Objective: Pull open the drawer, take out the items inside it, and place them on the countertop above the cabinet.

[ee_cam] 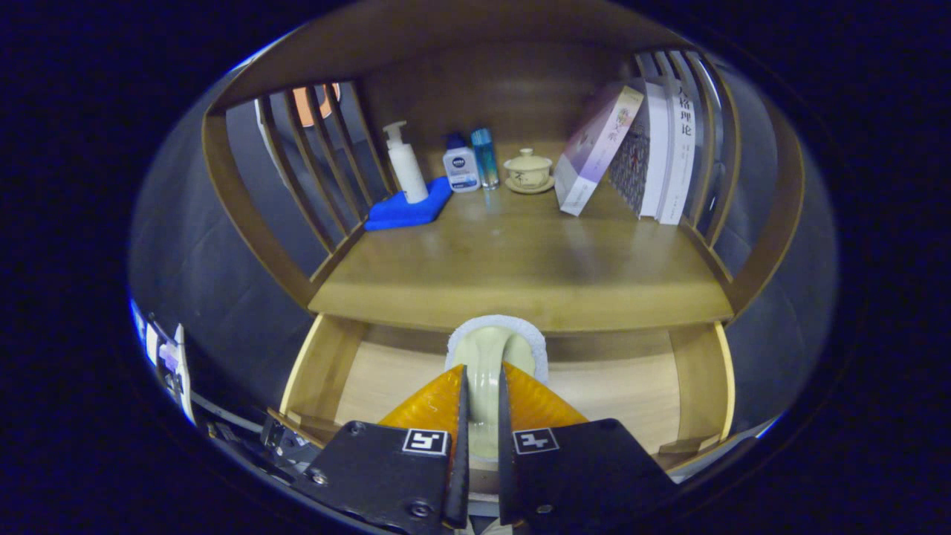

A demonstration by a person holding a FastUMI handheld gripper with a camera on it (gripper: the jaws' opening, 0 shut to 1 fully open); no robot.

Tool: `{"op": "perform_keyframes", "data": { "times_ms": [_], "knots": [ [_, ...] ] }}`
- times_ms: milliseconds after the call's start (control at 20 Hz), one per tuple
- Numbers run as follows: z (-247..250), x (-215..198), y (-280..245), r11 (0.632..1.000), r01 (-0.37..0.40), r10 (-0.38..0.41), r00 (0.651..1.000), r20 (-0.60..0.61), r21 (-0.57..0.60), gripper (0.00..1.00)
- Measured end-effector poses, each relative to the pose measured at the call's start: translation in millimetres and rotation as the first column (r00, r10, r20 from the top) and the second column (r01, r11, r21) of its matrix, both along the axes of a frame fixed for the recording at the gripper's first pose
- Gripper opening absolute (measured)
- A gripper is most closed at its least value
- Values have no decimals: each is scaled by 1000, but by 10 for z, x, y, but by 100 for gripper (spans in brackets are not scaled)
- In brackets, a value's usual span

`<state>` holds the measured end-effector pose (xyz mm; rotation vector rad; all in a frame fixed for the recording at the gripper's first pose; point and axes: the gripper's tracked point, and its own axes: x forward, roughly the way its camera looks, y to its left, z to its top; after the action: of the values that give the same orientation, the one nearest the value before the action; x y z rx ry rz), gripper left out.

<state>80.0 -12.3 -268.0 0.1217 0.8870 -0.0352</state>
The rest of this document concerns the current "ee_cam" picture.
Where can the white book with black lettering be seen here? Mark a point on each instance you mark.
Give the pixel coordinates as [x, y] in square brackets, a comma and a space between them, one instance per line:
[680, 148]

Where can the beige lidded tea cup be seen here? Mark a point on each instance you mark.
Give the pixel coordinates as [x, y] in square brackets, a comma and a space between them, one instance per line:
[529, 172]

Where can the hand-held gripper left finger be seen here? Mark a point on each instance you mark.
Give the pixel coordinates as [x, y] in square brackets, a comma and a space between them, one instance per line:
[462, 475]

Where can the white shelf with items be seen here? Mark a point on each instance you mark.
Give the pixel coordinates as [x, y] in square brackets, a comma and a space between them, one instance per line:
[167, 357]

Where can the wooden drawer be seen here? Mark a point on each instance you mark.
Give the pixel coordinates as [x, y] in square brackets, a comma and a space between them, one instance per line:
[609, 394]

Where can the white bottle with blue cap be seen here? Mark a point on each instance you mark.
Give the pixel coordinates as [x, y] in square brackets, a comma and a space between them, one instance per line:
[461, 167]

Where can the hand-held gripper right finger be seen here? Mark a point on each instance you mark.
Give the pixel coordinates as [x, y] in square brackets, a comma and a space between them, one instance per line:
[505, 475]

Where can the wooden countertop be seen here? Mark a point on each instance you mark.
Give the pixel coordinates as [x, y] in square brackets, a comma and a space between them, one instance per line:
[520, 267]

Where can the blue folded cloth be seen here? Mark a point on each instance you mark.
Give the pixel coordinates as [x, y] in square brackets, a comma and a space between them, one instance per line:
[401, 214]

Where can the patterned cover book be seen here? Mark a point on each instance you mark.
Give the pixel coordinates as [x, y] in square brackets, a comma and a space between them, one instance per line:
[631, 167]

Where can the pale green brush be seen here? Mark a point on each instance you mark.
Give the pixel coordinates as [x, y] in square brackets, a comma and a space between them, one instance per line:
[487, 349]

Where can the black floor device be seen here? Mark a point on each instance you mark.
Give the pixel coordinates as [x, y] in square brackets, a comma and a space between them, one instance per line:
[278, 442]

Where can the white pump bottle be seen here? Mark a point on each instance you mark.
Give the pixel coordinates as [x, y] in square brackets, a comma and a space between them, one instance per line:
[409, 167]

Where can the wooden cabinet with slatted shelf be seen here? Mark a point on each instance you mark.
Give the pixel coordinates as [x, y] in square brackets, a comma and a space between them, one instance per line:
[483, 82]

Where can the purple book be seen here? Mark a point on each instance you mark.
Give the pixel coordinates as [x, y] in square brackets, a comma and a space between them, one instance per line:
[594, 148]

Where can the slim teal bottle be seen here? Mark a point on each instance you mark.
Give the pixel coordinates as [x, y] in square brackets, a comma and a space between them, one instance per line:
[485, 160]

